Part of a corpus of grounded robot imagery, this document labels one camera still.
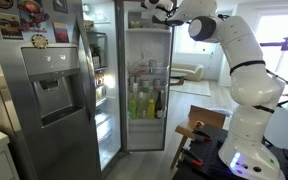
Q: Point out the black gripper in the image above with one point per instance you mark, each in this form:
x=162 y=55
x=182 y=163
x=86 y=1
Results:
x=154 y=1

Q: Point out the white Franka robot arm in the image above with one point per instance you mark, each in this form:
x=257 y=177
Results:
x=250 y=83

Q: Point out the open refrigerator door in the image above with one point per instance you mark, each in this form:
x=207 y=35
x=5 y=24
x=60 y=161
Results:
x=112 y=83

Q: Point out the stainless refrigerator door with bins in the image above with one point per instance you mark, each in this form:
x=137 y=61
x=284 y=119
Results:
x=147 y=136

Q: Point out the stainless freezer door with dispenser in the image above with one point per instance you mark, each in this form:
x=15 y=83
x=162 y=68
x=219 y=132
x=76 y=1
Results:
x=60 y=150

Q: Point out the silver can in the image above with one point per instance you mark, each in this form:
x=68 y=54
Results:
x=152 y=66

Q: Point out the yellow green food container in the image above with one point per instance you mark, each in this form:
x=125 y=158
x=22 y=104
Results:
x=89 y=26

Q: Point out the white sofa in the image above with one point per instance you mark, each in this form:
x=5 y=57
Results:
x=190 y=71

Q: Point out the dark glass bottle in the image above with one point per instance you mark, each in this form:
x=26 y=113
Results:
x=96 y=58

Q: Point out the gray lid jar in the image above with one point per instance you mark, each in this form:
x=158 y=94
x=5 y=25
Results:
x=156 y=83

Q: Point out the green lid jar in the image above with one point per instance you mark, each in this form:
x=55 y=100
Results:
x=145 y=86

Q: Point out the dark picture magnet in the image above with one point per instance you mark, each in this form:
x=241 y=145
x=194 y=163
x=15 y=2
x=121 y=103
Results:
x=60 y=6

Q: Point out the light area rug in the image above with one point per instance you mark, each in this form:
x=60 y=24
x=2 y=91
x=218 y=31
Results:
x=194 y=88

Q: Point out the red mountain postcard magnet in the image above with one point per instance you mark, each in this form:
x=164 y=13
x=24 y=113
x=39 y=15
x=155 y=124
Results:
x=61 y=32

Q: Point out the dark wine bottle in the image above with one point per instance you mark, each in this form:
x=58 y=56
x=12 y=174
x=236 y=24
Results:
x=159 y=106

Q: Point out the pale clear bottle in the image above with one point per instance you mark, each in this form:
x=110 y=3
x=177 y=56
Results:
x=141 y=106

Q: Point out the yellow bottle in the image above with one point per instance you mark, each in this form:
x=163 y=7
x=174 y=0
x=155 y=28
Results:
x=150 y=108

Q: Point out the green bottle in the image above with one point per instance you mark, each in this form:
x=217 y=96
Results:
x=132 y=108

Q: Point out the colorful character magnet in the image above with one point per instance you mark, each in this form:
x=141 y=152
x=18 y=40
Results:
x=34 y=15

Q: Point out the round gold magnet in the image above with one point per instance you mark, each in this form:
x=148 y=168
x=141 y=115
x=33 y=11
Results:
x=40 y=41

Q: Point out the bright window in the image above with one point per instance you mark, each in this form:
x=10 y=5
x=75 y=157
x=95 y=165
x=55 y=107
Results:
x=274 y=26

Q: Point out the small red white object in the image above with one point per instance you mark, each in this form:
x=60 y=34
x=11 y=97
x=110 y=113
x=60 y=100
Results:
x=199 y=124

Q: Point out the white blue cloth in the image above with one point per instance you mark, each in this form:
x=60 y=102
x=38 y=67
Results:
x=224 y=112

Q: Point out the orange black clamp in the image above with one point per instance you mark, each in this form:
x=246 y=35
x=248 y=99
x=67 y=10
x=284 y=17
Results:
x=202 y=134
x=192 y=158

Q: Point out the landscape postcard magnet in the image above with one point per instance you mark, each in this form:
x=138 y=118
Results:
x=8 y=26

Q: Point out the round dark badge magnet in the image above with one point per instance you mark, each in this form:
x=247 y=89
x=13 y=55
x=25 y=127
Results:
x=2 y=3

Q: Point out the black robot table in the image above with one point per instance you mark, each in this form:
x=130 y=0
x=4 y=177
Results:
x=210 y=156

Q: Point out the white box furniture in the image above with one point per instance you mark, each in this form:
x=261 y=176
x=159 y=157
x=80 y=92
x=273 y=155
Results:
x=284 y=130

